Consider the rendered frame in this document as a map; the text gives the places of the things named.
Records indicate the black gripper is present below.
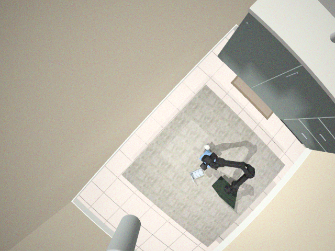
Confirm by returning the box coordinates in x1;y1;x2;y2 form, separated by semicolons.
200;153;218;170

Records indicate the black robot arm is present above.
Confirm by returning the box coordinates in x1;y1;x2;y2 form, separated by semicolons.
201;155;255;195

